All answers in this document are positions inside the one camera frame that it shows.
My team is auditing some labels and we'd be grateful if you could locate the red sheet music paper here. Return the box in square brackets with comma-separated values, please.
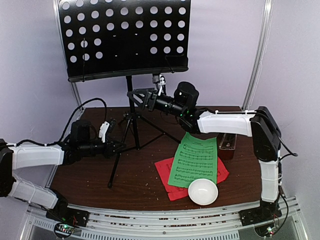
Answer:
[155, 157, 230, 201]

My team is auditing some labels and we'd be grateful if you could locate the black perforated music stand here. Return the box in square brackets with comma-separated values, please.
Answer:
[56, 0, 193, 189]

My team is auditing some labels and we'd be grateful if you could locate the green sheet music paper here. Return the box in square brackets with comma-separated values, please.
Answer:
[171, 132, 218, 184]

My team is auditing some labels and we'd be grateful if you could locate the red wooden metronome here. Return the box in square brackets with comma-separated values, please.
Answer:
[218, 133, 237, 161]

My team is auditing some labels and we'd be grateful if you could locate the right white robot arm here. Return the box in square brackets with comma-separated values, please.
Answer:
[127, 81, 281, 221]

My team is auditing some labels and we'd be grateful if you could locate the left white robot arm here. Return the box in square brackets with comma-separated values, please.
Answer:
[0, 119, 125, 222]

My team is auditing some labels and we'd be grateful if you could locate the white ceramic bowl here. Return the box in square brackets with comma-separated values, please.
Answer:
[188, 178, 219, 206]

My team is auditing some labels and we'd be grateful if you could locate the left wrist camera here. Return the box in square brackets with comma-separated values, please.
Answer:
[98, 119, 116, 143]

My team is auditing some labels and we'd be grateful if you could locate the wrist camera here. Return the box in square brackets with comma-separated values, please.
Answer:
[152, 73, 167, 96]
[98, 119, 116, 143]

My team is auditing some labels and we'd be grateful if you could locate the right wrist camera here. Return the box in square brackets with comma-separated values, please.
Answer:
[152, 73, 167, 96]

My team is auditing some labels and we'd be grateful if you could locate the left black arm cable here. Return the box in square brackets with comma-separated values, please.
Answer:
[14, 97, 108, 148]

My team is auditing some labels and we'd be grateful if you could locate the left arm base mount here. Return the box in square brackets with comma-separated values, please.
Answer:
[45, 190, 90, 239]

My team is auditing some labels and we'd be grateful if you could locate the left aluminium frame post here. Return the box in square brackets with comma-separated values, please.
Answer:
[51, 0, 85, 113]

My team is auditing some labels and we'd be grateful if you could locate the aluminium frame post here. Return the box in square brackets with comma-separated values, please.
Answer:
[241, 0, 274, 111]
[51, 0, 85, 113]

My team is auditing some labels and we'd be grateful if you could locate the right aluminium frame post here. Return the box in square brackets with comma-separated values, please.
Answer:
[241, 0, 274, 111]

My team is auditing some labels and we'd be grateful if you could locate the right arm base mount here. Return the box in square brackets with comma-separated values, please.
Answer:
[238, 207, 282, 238]

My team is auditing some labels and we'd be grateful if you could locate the aluminium front rail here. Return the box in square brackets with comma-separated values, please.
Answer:
[24, 197, 308, 240]

